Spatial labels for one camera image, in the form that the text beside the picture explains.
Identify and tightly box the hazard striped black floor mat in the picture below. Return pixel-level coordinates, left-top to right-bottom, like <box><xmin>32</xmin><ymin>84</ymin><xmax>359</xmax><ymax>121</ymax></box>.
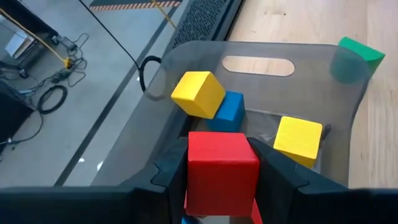
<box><xmin>89</xmin><ymin>0</ymin><xmax>182</xmax><ymax>12</ymax></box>

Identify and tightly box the black hanging cable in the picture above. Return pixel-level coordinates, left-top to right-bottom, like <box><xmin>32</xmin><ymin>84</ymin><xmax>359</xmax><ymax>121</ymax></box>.
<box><xmin>77</xmin><ymin>0</ymin><xmax>163</xmax><ymax>93</ymax></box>

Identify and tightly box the grey flat box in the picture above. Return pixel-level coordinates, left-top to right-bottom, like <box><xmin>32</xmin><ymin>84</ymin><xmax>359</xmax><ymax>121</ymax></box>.
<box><xmin>4</xmin><ymin>30</ymin><xmax>35</xmax><ymax>60</ymax></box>

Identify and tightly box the black table frame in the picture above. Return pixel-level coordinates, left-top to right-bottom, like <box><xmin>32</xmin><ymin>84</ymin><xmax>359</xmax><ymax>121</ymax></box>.
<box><xmin>217</xmin><ymin>0</ymin><xmax>247</xmax><ymax>43</ymax></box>

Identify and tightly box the yellow hanging cable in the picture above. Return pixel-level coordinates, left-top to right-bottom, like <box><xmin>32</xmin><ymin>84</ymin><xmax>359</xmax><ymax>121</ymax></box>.
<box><xmin>151</xmin><ymin>0</ymin><xmax>177</xmax><ymax>29</ymax></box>

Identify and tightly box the yellow wooden cube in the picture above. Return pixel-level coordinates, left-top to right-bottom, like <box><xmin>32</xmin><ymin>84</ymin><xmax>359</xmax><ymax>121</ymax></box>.
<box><xmin>272</xmin><ymin>116</ymin><xmax>324</xmax><ymax>169</ymax></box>
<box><xmin>170</xmin><ymin>71</ymin><xmax>226</xmax><ymax>120</ymax></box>

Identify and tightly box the black equipment box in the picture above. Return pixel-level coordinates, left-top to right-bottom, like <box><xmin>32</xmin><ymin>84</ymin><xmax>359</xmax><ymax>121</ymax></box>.
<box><xmin>0</xmin><ymin>80</ymin><xmax>35</xmax><ymax>146</ymax></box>

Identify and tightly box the yellow floor cable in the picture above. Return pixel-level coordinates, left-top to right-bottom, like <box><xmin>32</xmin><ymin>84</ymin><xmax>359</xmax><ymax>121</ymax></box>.
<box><xmin>0</xmin><ymin>8</ymin><xmax>74</xmax><ymax>70</ymax></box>

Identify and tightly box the grey translucent plastic bin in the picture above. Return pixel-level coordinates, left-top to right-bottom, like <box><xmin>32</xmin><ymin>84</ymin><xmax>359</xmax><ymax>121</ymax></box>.
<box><xmin>90</xmin><ymin>39</ymin><xmax>373</xmax><ymax>224</ymax></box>

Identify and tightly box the green wooden half-cylinder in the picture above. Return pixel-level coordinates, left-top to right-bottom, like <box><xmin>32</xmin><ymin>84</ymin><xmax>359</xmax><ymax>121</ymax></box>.
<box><xmin>329</xmin><ymin>36</ymin><xmax>386</xmax><ymax>84</ymax></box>

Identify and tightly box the coiled black cable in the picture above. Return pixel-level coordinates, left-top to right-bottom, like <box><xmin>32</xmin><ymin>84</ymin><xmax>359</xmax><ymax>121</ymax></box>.
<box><xmin>37</xmin><ymin>85</ymin><xmax>68</xmax><ymax>114</ymax></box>

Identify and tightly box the black power adapter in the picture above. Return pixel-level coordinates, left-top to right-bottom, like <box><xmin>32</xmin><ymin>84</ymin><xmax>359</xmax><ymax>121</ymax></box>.
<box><xmin>57</xmin><ymin>35</ymin><xmax>78</xmax><ymax>52</ymax></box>

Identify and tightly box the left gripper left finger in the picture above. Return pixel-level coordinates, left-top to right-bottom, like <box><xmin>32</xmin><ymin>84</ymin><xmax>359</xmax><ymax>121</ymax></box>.
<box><xmin>130</xmin><ymin>136</ymin><xmax>188</xmax><ymax>224</ymax></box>

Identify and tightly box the black furniture base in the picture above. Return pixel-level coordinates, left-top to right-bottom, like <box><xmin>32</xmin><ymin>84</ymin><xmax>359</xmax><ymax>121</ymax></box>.
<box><xmin>0</xmin><ymin>0</ymin><xmax>59</xmax><ymax>38</ymax></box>

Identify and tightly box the red wooden cube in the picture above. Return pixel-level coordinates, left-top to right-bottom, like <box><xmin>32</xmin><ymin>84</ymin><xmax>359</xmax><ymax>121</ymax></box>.
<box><xmin>185</xmin><ymin>131</ymin><xmax>261</xmax><ymax>217</ymax></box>
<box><xmin>250</xmin><ymin>198</ymin><xmax>264</xmax><ymax>224</ymax></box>

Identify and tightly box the blue wooden cube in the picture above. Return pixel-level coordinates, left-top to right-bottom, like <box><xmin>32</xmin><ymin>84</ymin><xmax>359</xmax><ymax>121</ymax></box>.
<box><xmin>205</xmin><ymin>90</ymin><xmax>246</xmax><ymax>133</ymax></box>
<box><xmin>181</xmin><ymin>214</ymin><xmax>200</xmax><ymax>224</ymax></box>

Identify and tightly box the black perforated computer case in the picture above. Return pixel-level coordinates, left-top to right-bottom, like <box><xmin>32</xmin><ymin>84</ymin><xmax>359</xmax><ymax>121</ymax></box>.
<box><xmin>172</xmin><ymin>0</ymin><xmax>245</xmax><ymax>49</ymax></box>

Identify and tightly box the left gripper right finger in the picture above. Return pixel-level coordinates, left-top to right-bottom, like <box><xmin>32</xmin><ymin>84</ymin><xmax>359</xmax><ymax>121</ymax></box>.
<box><xmin>248</xmin><ymin>138</ymin><xmax>349</xmax><ymax>224</ymax></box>

